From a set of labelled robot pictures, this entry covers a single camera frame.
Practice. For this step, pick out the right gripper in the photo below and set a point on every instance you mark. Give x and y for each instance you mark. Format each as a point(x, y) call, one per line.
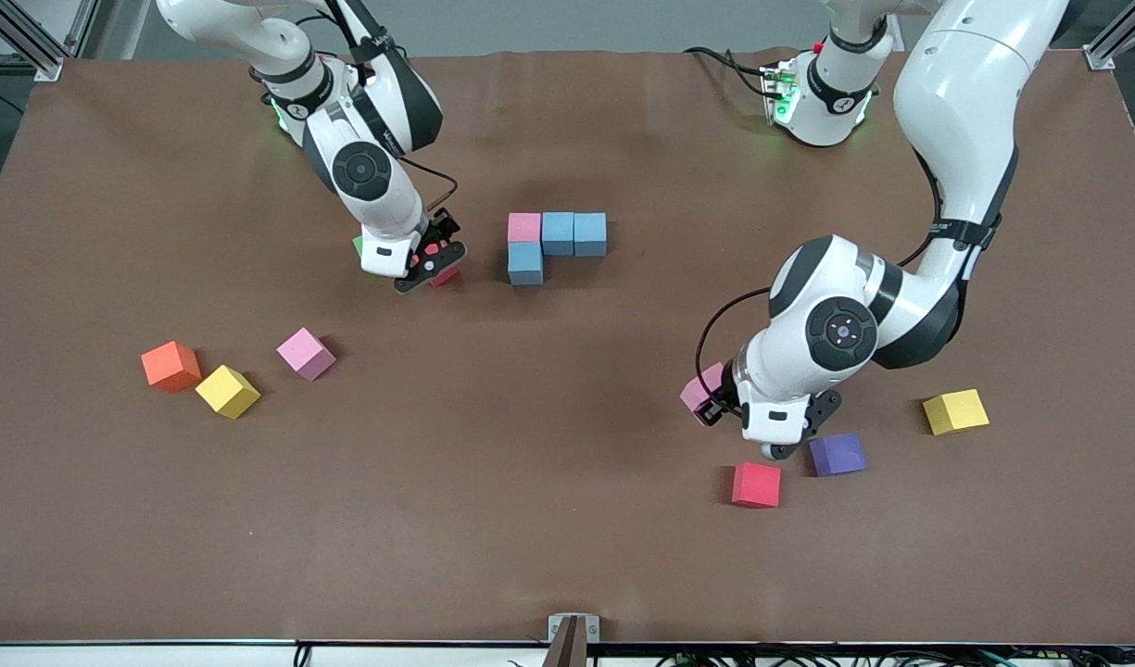
point(443, 225)

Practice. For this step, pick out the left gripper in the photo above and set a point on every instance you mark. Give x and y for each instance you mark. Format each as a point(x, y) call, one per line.
point(723, 400)

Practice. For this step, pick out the pink foam cube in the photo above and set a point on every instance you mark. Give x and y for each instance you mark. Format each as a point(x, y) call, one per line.
point(697, 389)
point(305, 354)
point(523, 228)

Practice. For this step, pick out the red foam cube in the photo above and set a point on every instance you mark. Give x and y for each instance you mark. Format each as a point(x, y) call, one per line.
point(447, 277)
point(756, 485)

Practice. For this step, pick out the blue foam cube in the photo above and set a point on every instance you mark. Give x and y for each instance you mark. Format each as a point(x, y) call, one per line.
point(558, 233)
point(525, 264)
point(590, 234)

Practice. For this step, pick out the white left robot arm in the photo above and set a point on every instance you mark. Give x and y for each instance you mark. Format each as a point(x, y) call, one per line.
point(965, 111)

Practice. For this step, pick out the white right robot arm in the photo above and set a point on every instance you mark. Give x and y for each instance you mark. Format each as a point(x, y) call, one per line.
point(252, 23)

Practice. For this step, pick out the purple foam cube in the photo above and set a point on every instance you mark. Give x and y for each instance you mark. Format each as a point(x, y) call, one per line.
point(840, 455)

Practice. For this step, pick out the metal base connector box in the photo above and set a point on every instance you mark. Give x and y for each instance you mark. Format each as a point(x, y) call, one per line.
point(368, 78)
point(778, 93)

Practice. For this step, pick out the brown table mat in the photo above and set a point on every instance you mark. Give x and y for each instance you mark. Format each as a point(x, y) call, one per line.
point(567, 556)

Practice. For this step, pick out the yellow foam cube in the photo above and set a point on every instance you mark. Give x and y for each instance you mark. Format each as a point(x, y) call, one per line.
point(226, 393)
point(955, 412)

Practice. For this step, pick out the orange foam cube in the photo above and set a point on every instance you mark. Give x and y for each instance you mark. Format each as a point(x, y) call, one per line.
point(170, 368)

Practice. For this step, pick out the metal table edge bracket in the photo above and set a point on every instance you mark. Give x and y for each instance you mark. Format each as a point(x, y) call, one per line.
point(573, 639)

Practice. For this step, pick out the aluminium frame post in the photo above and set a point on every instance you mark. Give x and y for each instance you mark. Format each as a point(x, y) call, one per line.
point(46, 67)
point(1100, 57)

